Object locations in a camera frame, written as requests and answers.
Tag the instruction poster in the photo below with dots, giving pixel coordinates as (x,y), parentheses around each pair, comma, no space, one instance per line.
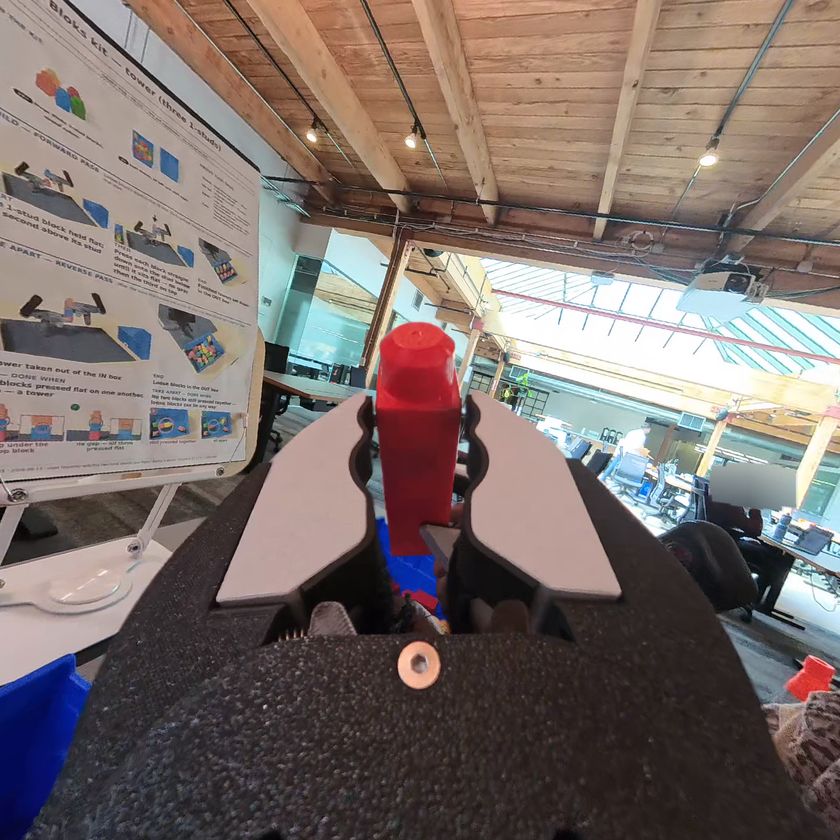
(124,262)

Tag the ceiling track spotlight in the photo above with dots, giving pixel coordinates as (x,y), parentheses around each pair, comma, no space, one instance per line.
(312,134)
(411,139)
(707,157)

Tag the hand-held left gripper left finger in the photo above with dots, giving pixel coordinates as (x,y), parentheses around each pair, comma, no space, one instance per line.
(298,512)

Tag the open laptop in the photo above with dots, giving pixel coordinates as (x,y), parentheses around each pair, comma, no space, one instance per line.
(812,539)

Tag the white ceiling projector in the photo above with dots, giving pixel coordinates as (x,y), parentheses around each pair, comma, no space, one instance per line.
(718,292)

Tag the dark water bottle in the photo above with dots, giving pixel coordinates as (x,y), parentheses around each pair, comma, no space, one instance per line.
(781,526)

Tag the long wooden office desk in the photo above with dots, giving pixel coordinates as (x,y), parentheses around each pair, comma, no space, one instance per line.
(308,387)

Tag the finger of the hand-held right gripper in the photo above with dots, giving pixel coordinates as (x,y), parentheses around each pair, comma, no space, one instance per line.
(441,541)

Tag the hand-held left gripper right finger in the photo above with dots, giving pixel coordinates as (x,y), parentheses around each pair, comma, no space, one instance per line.
(538,512)

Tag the red mega block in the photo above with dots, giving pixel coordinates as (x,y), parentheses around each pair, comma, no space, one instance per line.
(810,679)
(417,446)

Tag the black office chair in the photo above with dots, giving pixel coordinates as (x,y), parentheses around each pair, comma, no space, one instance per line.
(709,564)

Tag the red ceiling pipe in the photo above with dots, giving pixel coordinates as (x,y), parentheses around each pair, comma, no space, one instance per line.
(656,325)

